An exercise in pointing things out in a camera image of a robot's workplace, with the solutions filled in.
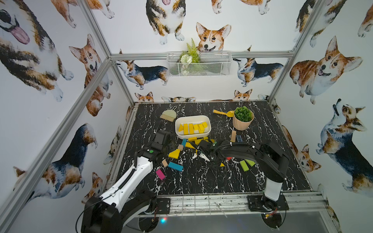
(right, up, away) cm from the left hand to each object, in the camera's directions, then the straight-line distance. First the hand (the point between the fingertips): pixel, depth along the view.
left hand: (172, 141), depth 83 cm
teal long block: (+1, -16, +4) cm, 16 cm away
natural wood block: (-6, -14, +5) cm, 16 cm away
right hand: (+24, -14, +4) cm, 28 cm away
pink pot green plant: (+45, +13, +14) cm, 49 cm away
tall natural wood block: (+39, 0, +17) cm, 43 cm away
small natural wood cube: (+3, -5, +10) cm, 12 cm away
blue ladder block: (+43, -1, +15) cm, 45 cm away
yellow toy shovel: (+40, +16, +29) cm, 52 cm away
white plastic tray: (+11, +12, +24) cm, 28 cm away
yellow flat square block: (0, -10, +9) cm, 14 cm away
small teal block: (+6, -3, +13) cm, 14 cm away
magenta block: (-7, -19, +1) cm, 21 cm away
